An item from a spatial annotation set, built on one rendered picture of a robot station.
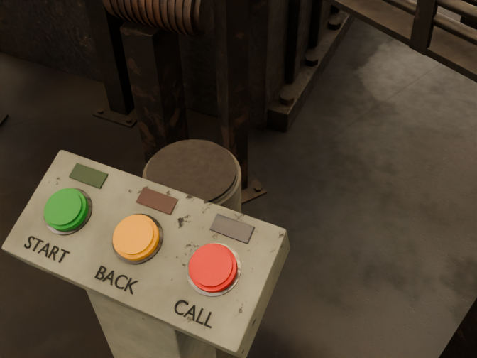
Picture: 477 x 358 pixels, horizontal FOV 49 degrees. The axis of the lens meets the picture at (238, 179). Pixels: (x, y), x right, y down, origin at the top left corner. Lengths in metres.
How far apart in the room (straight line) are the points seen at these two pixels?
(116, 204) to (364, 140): 1.06
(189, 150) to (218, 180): 0.06
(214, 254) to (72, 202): 0.14
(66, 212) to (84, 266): 0.05
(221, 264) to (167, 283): 0.05
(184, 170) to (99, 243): 0.19
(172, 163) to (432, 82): 1.21
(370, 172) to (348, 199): 0.11
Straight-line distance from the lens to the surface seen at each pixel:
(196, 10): 1.01
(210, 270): 0.43
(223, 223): 0.45
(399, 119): 1.56
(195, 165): 0.63
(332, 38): 1.73
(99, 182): 0.50
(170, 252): 0.46
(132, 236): 0.46
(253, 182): 1.31
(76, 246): 0.49
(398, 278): 1.20
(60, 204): 0.50
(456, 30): 0.54
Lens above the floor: 0.97
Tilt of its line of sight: 47 degrees down
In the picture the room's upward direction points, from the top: 1 degrees counter-clockwise
